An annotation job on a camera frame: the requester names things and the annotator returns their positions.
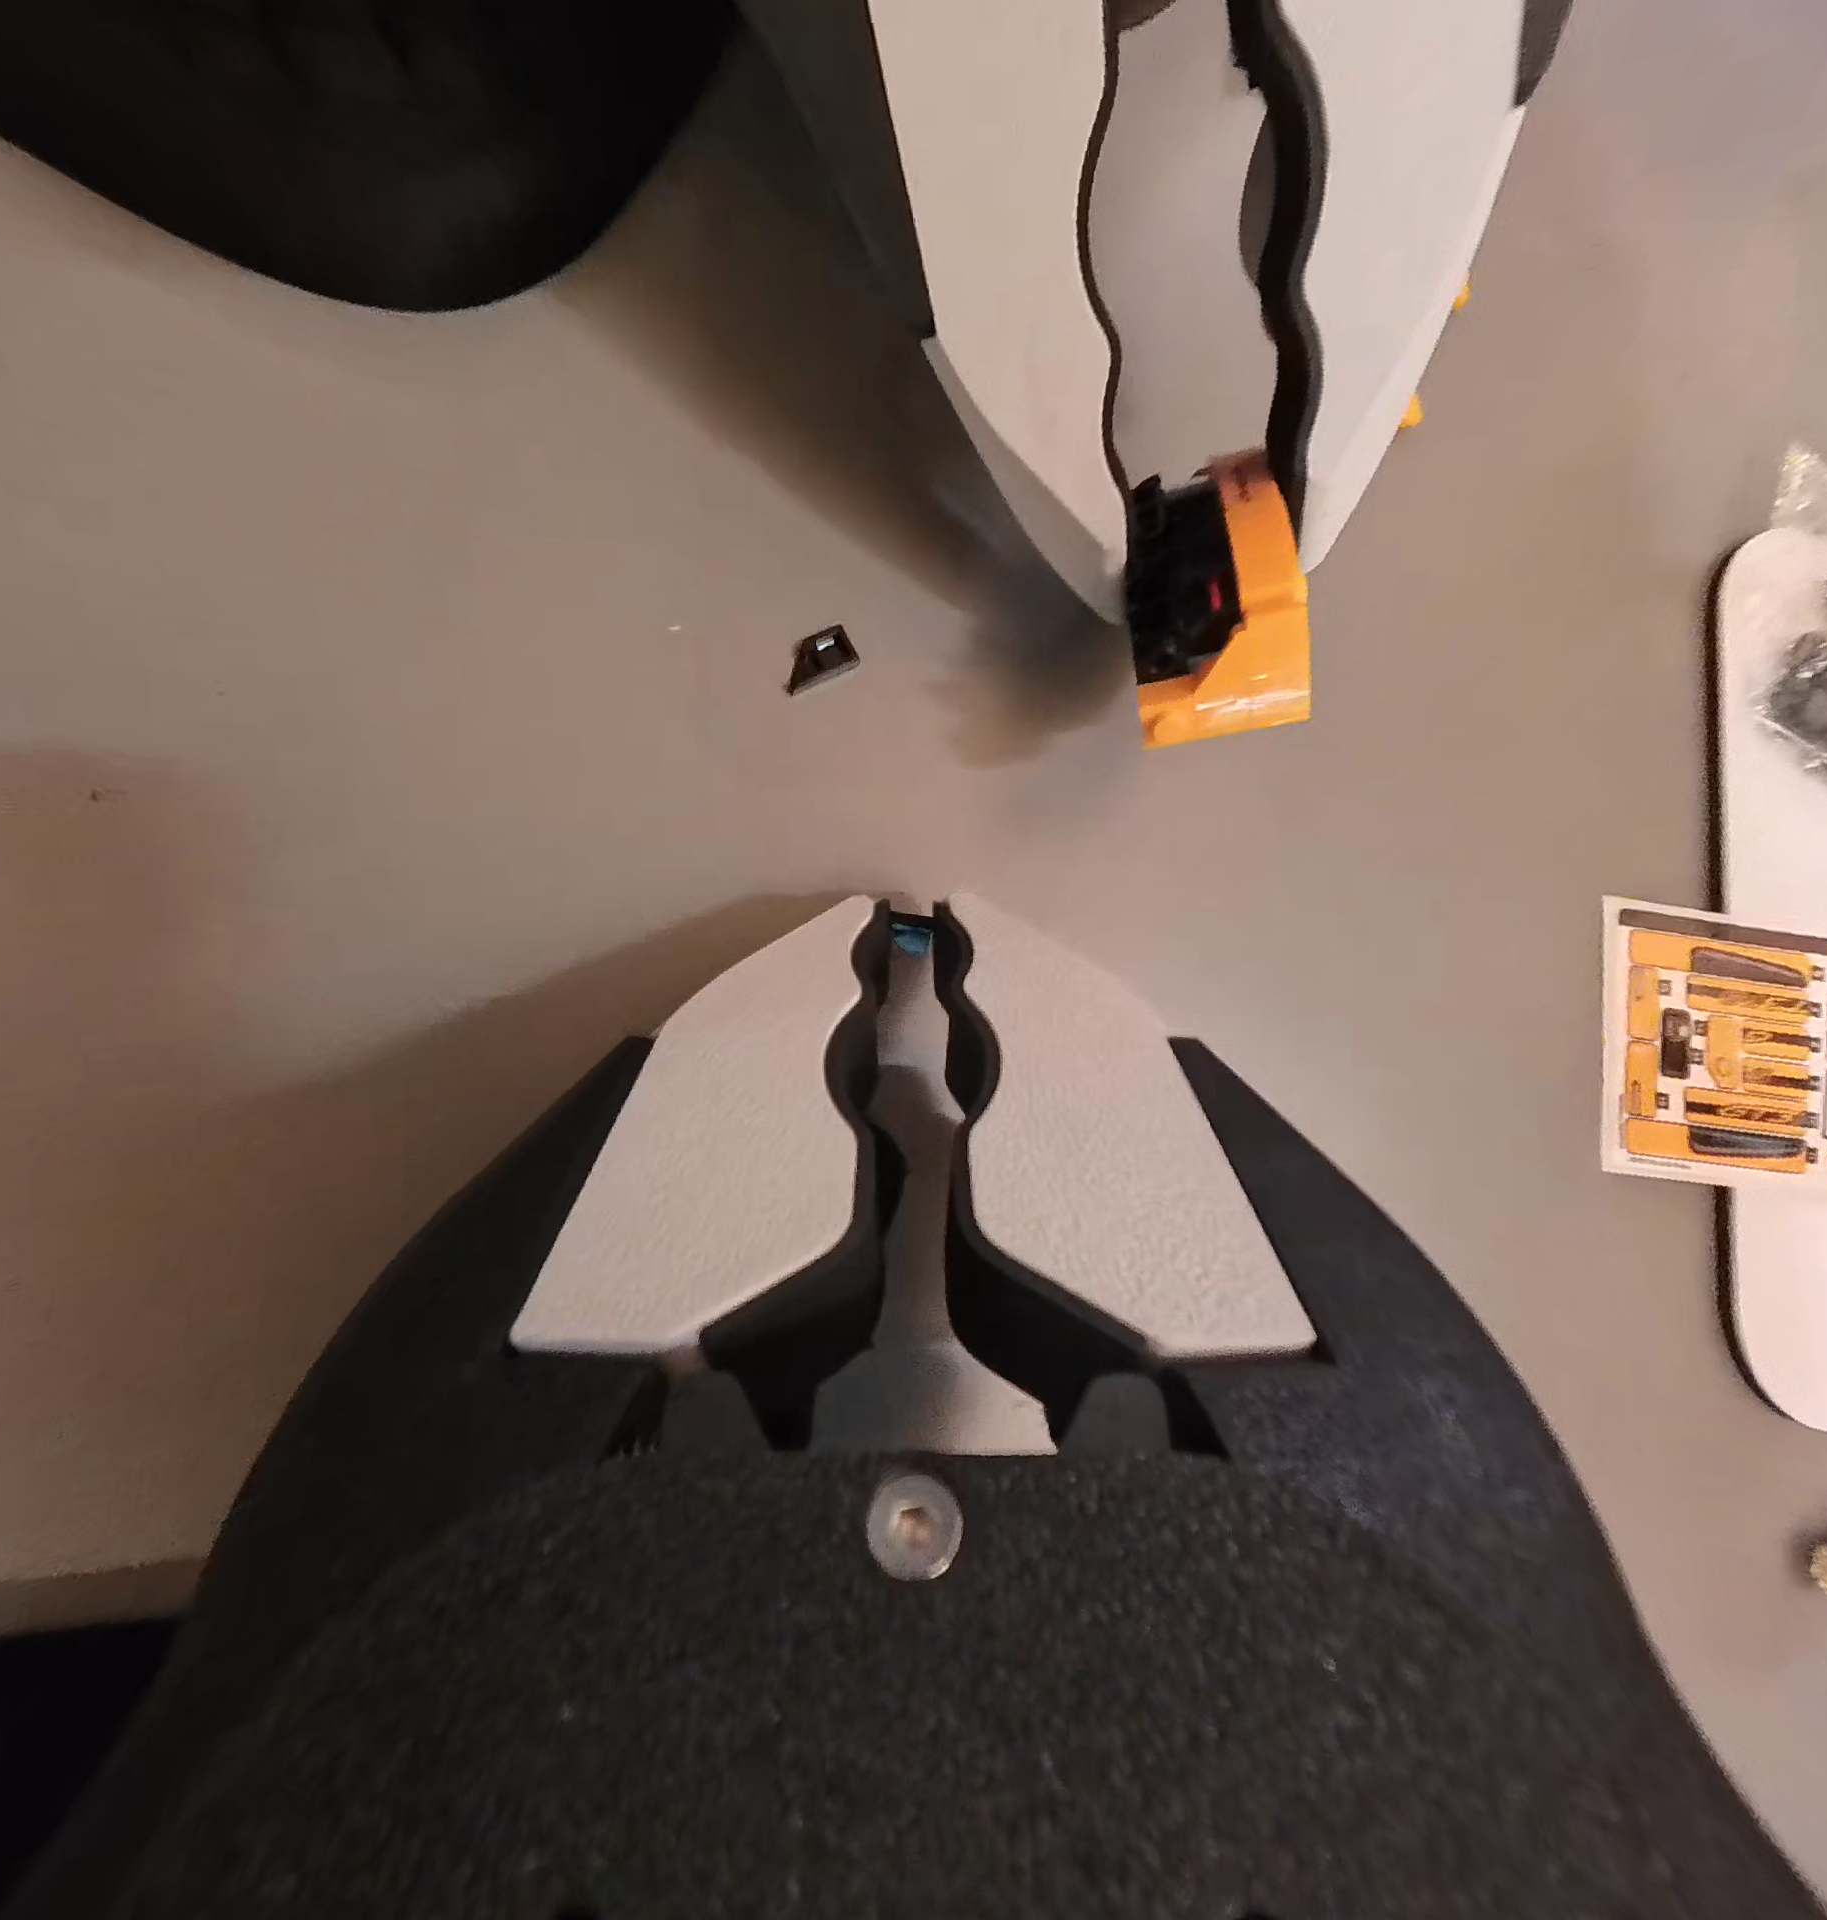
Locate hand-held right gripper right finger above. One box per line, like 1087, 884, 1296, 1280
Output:
937, 891, 1323, 1400

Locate orange black lego car assembly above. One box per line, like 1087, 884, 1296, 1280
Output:
1122, 450, 1320, 753

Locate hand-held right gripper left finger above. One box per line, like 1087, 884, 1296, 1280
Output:
507, 896, 907, 1384

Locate orange lego sticker sheet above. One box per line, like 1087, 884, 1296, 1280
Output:
1601, 896, 1827, 1192

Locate lego wheel arch assembly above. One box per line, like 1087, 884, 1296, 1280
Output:
1393, 272, 1478, 437

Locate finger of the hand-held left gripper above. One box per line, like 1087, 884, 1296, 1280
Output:
1228, 0, 1529, 575
868, 0, 1144, 624

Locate clear bag of lego parts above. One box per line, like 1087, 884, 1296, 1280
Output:
1745, 441, 1827, 794

